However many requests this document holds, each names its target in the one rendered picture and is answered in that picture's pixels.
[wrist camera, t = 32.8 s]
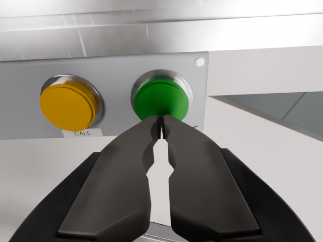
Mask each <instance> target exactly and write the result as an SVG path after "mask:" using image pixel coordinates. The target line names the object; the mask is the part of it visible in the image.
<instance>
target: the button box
mask: <svg viewBox="0 0 323 242"><path fill-rule="evenodd" d="M208 66H209V53H208V51H194V52H175V53H155V54H136V55H116V56H96V57H77V58H57V59H38V60H10V61H0V140H16V139H45V138H80V137H103V136H119V135H120V134H122V133H123V132H125V131H126V130H128V129H130V128H131V127H133V126H135V125H136V124H138V123H140V122H141V121H142V120H141V119H140V118H139V117H138V116H137V114H136V111H135V107H134V101H135V97H136V93H137V90H138V88H139V87H140V86H141V84H142V83H143V82H144V81H146V80H147V79H149V78H152V77H154V76H169V77H171V78H174V79H176V80H177V81H179V82H180V83H181V84H182V85H183V87H184V88H185V90H186V93H187V97H188V101H189V107H188V111H187V114H186V116H185V117H184V119H183V120H182V122H184V123H186V124H188V125H190V126H192V127H193V128H195V129H197V130H199V131H200V132H203V129H204V117H205V105H206V92H207V79H208ZM60 80H70V81H74V82H78V83H80V84H82V85H83V86H85V87H86V88H87V89H88V90H89V91H90V92H91V93H92V94H93V95H94V97H95V99H96V101H97V104H98V113H97V115H96V117H95V119H94V121H93V122H92V124H91V125H90V126H89V127H88V128H86V129H84V130H82V131H77V132H72V131H66V130H63V129H61V128H58V127H57V126H55V125H53V124H52V123H51V122H50V121H49V120H48V119H47V118H46V117H45V116H44V114H43V112H42V110H41V107H40V96H41V94H42V92H43V91H44V90H45V89H46V88H47V87H49V86H50V85H51V84H53V83H54V82H57V81H60Z"/></svg>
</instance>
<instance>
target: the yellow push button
mask: <svg viewBox="0 0 323 242"><path fill-rule="evenodd" d="M40 107H41V110H42V112H43V114H44V116H45V117H46V118H47V119H48V120H49V121H50V122H51V123H52V124H53V125H55V126H57V127H58V128H61V129H63V130H66V131H72V132H77V131H82V130H84V129H86V128H88V127H89V126H90V125H91V124H92V122H93V121H94V119H95V117H96V115H97V113H98V104H97V101H96V99H95V97H94V95H93V94H92V93H91V92H90V91H89V90H88V89H87V88H86V87H85V86H83V85H82V84H80V83H78V82H74V81H70V80H60V81H57V82H54V83H53V84H51V85H50V86H49V87H47V88H46V89H45V90H44V91H43V92H42V94H41V96H40Z"/></svg>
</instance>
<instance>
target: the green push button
mask: <svg viewBox="0 0 323 242"><path fill-rule="evenodd" d="M134 107H135V111H136V114H137V116H138V117H139V118H140V119H141V120H142V121H143V120H145V119H146V118H148V117H150V116H152V115H159V116H164V115H166V114H169V115H171V116H173V117H175V118H177V119H179V120H180V121H182V120H183V119H184V117H185V116H186V114H187V111H188V107H189V101H188V97H187V93H186V90H185V88H184V87H183V85H182V84H181V83H180V82H179V81H177V80H176V79H174V78H171V77H169V76H154V77H152V78H149V79H147V80H146V81H144V82H143V83H142V84H141V86H140V87H139V88H138V90H137V93H136V97H135V101H134Z"/></svg>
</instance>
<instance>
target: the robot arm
mask: <svg viewBox="0 0 323 242"><path fill-rule="evenodd" d="M161 132H162V135H163V139H165V140H166V142H167V144H168V162H169V164H170V165H171V166H172V167H173V169H174V171H173V172H172V174H171V175H170V177H169V180H168V183H169V204H170V219H171V227H172V230H173V231H174V232H175V233H176V234H177V235H179V236H181V237H182V238H184V239H185V240H187V241H189V242H316V240H315V239H314V237H313V236H312V234H311V233H310V231H309V230H308V229H307V227H306V226H305V225H304V223H303V222H302V221H301V219H300V218H299V217H298V215H297V214H296V213H295V212H294V211H293V209H292V208H291V207H290V206H289V205H288V204H287V203H286V202H285V200H284V199H283V198H282V197H281V196H280V195H279V194H278V193H277V192H276V191H275V190H273V189H272V188H271V187H270V186H269V185H268V184H267V183H266V182H265V181H263V180H262V179H261V178H260V177H259V176H258V175H257V174H256V173H255V172H253V171H252V170H251V169H250V168H249V167H248V166H247V165H246V164H245V163H243V162H242V161H241V160H240V159H239V158H238V157H237V156H236V155H235V154H233V153H232V152H231V151H230V150H229V149H228V148H221V147H219V146H218V145H217V144H216V143H215V142H214V141H213V140H212V139H211V138H209V137H208V136H207V135H205V134H204V133H202V132H200V131H199V130H197V129H195V128H193V127H192V126H190V125H188V124H186V123H184V122H182V121H180V120H179V119H177V118H175V117H173V116H171V115H169V114H166V115H164V116H159V115H152V116H150V117H148V118H146V119H145V120H143V121H141V122H140V123H138V124H136V125H135V126H133V127H131V128H130V129H128V130H126V131H125V132H123V133H122V134H120V135H119V136H117V137H116V138H115V139H113V140H112V141H111V142H110V143H109V144H107V145H106V146H105V147H104V148H103V149H102V150H101V151H100V152H93V153H92V154H91V155H90V156H89V157H88V158H86V159H85V160H84V161H83V162H82V163H81V164H80V165H79V166H78V167H77V168H76V169H75V170H74V171H72V172H71V173H70V174H69V175H68V176H67V177H66V178H65V179H64V180H63V181H62V182H61V183H60V184H58V185H57V186H56V187H55V188H54V189H53V190H52V191H51V192H50V193H49V194H48V195H47V196H46V197H45V198H44V199H43V200H42V201H41V202H40V203H39V204H38V205H37V206H36V207H35V208H34V209H33V210H32V211H31V213H30V214H29V215H28V216H27V217H26V219H25V220H24V221H23V222H22V224H21V225H20V226H19V227H18V229H17V230H16V231H15V233H14V234H13V236H12V237H11V238H10V240H9V241H8V242H134V240H135V239H137V238H139V237H140V236H142V235H143V234H145V233H146V232H147V230H148V229H149V224H150V214H151V197H150V190H149V179H148V177H147V175H146V174H147V172H148V170H149V169H150V167H151V166H152V165H153V164H154V151H153V147H154V145H155V144H156V143H157V141H158V139H161Z"/></svg>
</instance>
